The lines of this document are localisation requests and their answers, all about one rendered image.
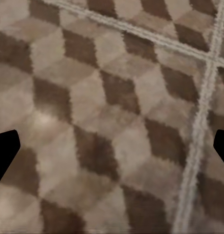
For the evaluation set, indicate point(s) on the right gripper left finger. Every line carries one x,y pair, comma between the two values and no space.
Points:
9,146

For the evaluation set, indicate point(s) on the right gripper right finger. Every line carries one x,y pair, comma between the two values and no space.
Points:
219,143

